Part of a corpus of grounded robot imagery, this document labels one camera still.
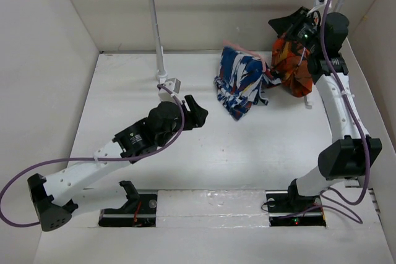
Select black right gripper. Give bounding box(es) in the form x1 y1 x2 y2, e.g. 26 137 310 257
269 6 323 53

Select pink plastic hanger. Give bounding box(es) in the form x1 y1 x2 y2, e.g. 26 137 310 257
223 40 267 72

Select blue white red patterned trousers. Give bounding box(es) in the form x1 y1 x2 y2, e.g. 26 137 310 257
214 46 282 121

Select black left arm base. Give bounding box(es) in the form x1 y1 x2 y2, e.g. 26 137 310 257
98 190 158 228

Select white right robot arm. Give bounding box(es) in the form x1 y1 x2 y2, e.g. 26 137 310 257
269 7 382 211

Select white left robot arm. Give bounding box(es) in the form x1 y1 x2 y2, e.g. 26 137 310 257
27 95 209 232

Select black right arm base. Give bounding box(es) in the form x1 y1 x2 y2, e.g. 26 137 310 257
261 190 326 227

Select orange camouflage garment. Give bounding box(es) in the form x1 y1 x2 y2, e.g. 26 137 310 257
271 35 313 98

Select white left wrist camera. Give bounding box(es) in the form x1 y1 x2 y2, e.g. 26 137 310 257
158 78 181 101

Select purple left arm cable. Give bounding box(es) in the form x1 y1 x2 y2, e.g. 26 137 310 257
0 83 186 227

